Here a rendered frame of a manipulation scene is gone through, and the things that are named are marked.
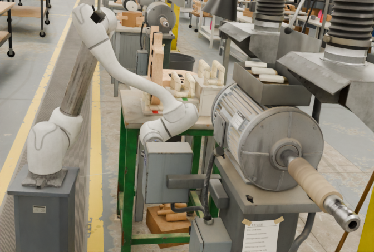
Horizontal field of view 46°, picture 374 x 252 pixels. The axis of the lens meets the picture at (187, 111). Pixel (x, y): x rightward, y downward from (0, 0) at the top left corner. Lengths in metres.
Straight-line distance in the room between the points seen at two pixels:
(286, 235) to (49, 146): 1.14
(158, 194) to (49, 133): 0.72
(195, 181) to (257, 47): 0.51
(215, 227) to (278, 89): 0.51
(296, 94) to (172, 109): 0.80
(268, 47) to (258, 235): 0.63
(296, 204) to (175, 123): 0.83
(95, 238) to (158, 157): 1.59
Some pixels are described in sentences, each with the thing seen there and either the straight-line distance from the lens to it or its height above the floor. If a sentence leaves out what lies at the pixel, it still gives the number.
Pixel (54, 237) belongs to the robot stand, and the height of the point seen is 0.45.
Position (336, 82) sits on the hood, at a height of 1.53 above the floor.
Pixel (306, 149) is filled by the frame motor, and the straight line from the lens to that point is 1.30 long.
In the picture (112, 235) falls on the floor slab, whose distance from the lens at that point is 3.05.
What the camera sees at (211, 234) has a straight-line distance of 1.46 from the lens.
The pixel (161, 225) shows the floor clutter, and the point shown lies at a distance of 2.93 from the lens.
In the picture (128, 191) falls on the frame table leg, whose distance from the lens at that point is 2.47.
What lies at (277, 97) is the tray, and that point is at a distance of 1.27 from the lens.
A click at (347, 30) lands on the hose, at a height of 1.62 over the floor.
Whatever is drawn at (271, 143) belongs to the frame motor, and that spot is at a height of 1.28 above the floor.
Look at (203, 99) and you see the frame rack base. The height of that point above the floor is 1.03.
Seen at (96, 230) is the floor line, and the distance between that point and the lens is 3.11.
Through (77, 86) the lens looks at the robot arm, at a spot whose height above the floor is 1.13.
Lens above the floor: 1.73
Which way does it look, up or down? 18 degrees down
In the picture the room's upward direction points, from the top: 5 degrees clockwise
